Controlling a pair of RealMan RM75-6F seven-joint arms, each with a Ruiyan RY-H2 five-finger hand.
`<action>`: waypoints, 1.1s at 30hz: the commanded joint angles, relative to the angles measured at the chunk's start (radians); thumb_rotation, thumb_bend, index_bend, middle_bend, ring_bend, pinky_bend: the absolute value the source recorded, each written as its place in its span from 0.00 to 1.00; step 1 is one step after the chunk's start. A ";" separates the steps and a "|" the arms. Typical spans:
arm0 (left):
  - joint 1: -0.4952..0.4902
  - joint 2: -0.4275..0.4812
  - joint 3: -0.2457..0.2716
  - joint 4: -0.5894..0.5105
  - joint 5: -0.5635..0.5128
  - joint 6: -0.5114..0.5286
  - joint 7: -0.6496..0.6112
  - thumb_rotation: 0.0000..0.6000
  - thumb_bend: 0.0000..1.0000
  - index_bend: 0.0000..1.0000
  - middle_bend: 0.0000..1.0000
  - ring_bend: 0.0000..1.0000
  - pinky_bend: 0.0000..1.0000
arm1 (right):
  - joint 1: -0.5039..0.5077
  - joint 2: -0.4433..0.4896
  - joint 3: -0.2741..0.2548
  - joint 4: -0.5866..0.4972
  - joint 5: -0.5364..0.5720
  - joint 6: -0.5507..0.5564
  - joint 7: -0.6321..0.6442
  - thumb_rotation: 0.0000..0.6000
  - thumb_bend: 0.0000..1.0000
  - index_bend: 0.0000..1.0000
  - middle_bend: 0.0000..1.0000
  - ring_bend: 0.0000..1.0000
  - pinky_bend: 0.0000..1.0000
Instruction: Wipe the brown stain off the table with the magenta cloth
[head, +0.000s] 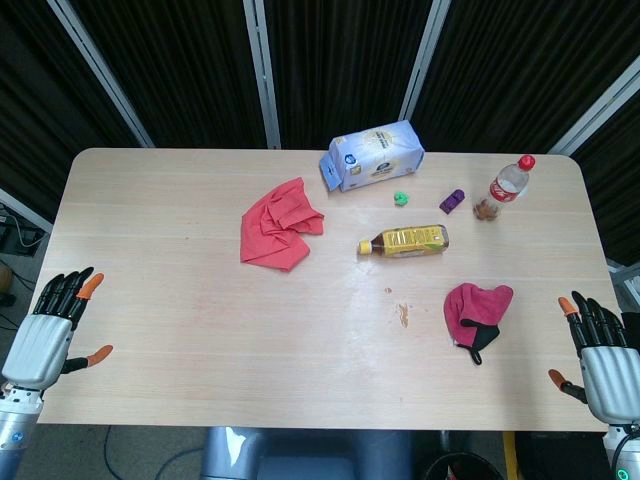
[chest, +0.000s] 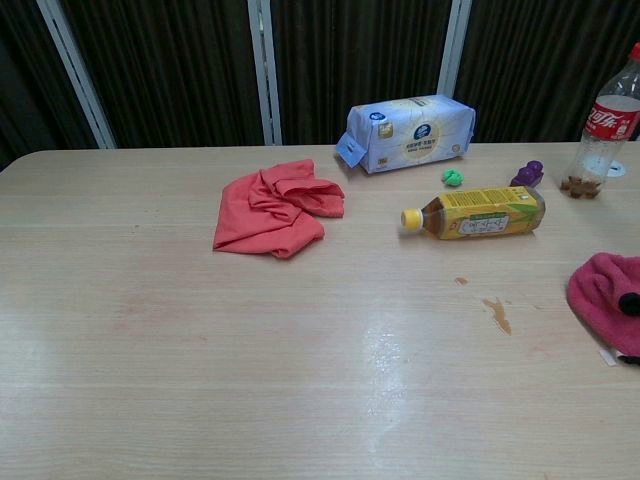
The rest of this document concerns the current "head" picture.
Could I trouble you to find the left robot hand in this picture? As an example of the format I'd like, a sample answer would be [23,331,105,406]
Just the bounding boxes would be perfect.
[1,266,115,400]

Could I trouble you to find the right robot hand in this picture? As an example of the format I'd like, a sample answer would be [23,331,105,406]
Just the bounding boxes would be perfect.
[547,290,640,427]

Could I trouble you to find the pink cloth with black trim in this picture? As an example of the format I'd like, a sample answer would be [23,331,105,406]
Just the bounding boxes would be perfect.
[443,282,515,366]

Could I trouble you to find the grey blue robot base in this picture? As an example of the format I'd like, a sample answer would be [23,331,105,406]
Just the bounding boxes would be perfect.
[199,427,417,480]

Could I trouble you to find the coral red cloth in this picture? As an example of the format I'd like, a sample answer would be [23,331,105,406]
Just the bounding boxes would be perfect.
[239,176,326,274]

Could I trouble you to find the black waste bin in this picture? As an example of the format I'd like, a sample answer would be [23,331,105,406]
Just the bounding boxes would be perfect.
[424,451,507,480]

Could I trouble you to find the red cap cola bottle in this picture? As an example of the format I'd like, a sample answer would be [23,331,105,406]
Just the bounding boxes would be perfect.
[472,153,538,222]

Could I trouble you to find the small purple plastic toy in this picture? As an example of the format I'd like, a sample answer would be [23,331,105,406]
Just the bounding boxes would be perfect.
[439,188,467,216]

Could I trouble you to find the yellow label tea bottle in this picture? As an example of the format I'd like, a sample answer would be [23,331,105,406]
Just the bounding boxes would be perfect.
[357,223,451,260]

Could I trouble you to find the blue white tissue pack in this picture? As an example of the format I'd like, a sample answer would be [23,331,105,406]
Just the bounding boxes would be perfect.
[319,119,427,194]

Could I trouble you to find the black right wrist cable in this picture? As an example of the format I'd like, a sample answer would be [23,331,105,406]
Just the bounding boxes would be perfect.
[610,433,632,480]

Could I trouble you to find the grey partition frame post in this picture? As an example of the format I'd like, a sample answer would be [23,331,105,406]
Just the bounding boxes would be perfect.
[397,0,453,124]
[46,0,156,149]
[546,66,640,156]
[242,0,283,150]
[0,186,54,234]

